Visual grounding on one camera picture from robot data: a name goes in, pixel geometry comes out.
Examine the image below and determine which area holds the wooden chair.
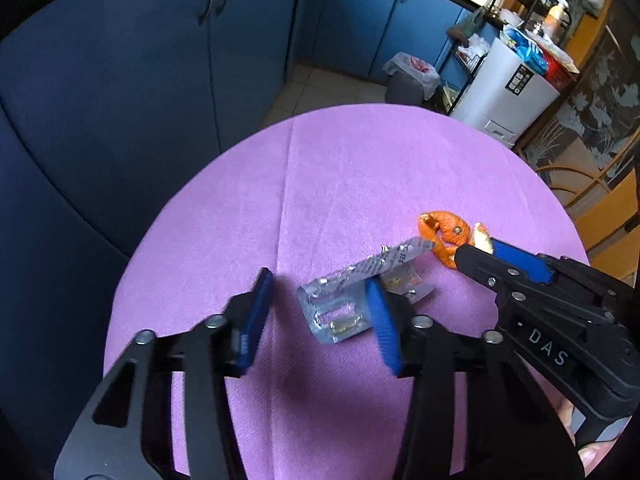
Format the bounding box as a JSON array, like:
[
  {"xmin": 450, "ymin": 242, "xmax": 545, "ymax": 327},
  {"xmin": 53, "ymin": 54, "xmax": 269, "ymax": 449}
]
[{"xmin": 515, "ymin": 132, "xmax": 640, "ymax": 281}]

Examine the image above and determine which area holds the black metal rack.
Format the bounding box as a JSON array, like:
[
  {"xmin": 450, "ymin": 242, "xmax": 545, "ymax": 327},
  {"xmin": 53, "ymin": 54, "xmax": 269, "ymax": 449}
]
[{"xmin": 434, "ymin": 0, "xmax": 573, "ymax": 116}]

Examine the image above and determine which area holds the silver pill blister pack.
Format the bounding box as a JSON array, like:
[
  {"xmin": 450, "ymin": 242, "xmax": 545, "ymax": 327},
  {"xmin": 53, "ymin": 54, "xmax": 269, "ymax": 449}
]
[
  {"xmin": 379, "ymin": 262, "xmax": 437, "ymax": 305},
  {"xmin": 297, "ymin": 237, "xmax": 437, "ymax": 346}
]

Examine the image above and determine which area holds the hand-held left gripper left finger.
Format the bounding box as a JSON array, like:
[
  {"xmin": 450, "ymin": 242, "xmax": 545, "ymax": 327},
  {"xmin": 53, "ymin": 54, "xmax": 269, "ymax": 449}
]
[{"xmin": 54, "ymin": 267, "xmax": 275, "ymax": 480}]

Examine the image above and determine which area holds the red snack box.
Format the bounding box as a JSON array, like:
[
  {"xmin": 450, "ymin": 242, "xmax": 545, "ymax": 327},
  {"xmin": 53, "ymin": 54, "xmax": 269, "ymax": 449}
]
[{"xmin": 537, "ymin": 42, "xmax": 581, "ymax": 87}]

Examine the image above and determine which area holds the blue base cabinet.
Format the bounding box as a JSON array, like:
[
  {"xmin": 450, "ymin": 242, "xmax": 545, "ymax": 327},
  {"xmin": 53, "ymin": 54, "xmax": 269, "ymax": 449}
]
[{"xmin": 287, "ymin": 0, "xmax": 482, "ymax": 83}]

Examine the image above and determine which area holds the person's right hand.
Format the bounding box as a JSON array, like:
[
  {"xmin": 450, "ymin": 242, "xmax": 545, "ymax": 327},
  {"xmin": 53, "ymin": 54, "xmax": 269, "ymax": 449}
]
[{"xmin": 554, "ymin": 399, "xmax": 608, "ymax": 472}]

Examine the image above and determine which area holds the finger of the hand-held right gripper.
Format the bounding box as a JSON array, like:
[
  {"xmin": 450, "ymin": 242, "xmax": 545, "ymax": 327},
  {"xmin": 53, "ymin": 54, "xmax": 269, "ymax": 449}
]
[
  {"xmin": 454, "ymin": 244, "xmax": 531, "ymax": 303},
  {"xmin": 487, "ymin": 239, "xmax": 558, "ymax": 285}
]

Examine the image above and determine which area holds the white appliance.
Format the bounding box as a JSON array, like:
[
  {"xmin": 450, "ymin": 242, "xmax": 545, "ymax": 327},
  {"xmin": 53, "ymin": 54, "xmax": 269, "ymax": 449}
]
[{"xmin": 450, "ymin": 37, "xmax": 561, "ymax": 148}]

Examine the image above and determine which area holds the bin with plastic bag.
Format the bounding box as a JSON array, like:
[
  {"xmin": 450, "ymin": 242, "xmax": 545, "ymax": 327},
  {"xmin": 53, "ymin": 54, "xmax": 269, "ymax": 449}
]
[{"xmin": 383, "ymin": 52, "xmax": 442, "ymax": 107}]

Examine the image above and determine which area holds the blue snack bag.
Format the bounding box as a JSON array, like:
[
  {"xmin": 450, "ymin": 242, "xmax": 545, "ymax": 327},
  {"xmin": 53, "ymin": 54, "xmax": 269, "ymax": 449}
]
[{"xmin": 501, "ymin": 26, "xmax": 551, "ymax": 73}]

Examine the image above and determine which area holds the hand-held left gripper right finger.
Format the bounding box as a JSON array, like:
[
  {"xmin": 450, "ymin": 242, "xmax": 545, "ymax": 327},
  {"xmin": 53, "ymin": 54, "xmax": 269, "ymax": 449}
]
[{"xmin": 365, "ymin": 280, "xmax": 586, "ymax": 480}]

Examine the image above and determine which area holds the orange foil wrapper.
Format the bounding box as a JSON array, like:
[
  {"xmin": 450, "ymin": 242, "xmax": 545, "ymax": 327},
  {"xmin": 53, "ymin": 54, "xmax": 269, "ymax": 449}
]
[{"xmin": 417, "ymin": 210, "xmax": 493, "ymax": 270}]

